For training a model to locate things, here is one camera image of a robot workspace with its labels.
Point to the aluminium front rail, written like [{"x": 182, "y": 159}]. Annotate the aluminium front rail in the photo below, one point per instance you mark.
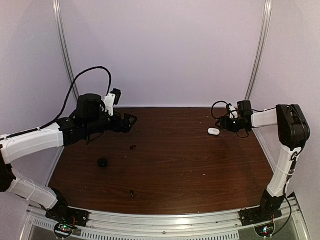
[{"x": 221, "y": 225}]

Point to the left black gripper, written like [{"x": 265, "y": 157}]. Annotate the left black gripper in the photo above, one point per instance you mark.
[{"x": 125, "y": 127}]

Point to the left aluminium frame post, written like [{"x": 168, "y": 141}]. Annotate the left aluminium frame post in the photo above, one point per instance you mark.
[{"x": 62, "y": 39}]

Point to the circuit board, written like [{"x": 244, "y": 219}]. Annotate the circuit board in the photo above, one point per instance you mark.
[
  {"x": 63, "y": 230},
  {"x": 265, "y": 230}
]

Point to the aluminium frame post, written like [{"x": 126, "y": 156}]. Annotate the aluminium frame post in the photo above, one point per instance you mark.
[
  {"x": 264, "y": 32},
  {"x": 62, "y": 39}
]

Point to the white earbud charging case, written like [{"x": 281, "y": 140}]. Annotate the white earbud charging case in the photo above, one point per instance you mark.
[{"x": 213, "y": 131}]

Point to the right circuit board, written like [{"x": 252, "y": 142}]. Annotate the right circuit board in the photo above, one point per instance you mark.
[{"x": 265, "y": 230}]

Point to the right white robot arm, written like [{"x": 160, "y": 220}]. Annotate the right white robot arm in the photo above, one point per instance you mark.
[{"x": 293, "y": 134}]

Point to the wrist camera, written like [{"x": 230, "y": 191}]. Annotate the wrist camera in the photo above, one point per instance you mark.
[
  {"x": 112, "y": 99},
  {"x": 232, "y": 111}
]

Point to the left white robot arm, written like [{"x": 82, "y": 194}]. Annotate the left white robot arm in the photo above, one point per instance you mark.
[{"x": 93, "y": 115}]

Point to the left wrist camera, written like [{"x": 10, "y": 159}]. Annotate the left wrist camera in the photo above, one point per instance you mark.
[{"x": 112, "y": 99}]

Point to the right aluminium frame post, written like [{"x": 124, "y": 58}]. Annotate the right aluminium frame post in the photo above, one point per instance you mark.
[{"x": 264, "y": 32}]

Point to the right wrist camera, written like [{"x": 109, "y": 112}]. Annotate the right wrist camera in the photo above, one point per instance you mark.
[{"x": 232, "y": 111}]

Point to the left circuit board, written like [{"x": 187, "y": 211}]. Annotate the left circuit board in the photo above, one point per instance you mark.
[{"x": 63, "y": 230}]

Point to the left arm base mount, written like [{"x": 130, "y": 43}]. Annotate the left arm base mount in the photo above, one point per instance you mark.
[{"x": 62, "y": 213}]

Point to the black round cap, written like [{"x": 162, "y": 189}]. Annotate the black round cap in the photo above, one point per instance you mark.
[{"x": 102, "y": 162}]

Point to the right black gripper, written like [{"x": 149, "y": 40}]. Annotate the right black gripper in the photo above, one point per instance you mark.
[{"x": 225, "y": 124}]

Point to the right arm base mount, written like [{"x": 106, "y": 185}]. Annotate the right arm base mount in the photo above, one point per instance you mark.
[{"x": 260, "y": 215}]

